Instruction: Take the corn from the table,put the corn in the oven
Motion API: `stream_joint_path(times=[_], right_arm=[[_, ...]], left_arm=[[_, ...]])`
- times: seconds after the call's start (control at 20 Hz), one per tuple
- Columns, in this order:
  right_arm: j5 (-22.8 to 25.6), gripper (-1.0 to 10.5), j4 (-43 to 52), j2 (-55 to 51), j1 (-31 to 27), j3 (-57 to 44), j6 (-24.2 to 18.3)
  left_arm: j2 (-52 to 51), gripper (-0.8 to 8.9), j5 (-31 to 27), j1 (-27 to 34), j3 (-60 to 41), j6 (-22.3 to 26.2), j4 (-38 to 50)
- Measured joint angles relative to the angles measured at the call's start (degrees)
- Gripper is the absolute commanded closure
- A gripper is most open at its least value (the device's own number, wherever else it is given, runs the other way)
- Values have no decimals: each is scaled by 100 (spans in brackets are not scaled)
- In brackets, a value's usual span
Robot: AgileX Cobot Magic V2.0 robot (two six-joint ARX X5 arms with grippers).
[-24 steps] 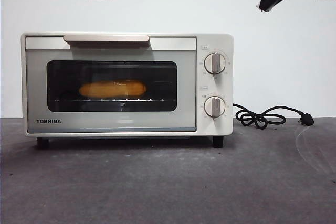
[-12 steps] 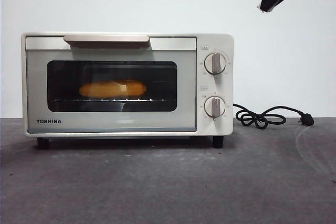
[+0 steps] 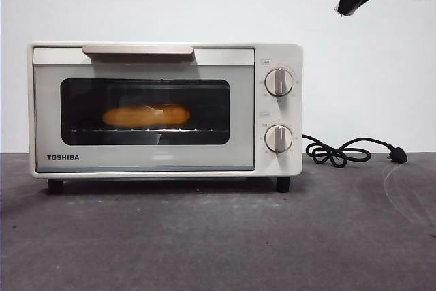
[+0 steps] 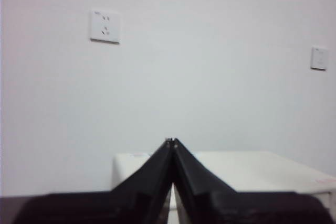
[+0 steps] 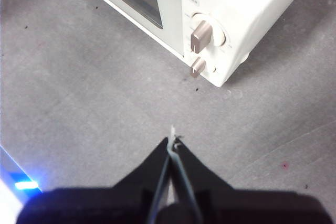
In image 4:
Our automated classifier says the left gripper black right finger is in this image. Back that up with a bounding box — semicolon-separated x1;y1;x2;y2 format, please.
172;137;331;224

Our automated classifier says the white wall socket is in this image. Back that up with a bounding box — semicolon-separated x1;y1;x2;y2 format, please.
310;46;329;71
90;9;122;44

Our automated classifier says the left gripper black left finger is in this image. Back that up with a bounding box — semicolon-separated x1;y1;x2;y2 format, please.
13;138;173;224

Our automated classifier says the cream Toshiba toaster oven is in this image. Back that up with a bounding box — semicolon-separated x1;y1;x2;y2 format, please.
112;151;336;224

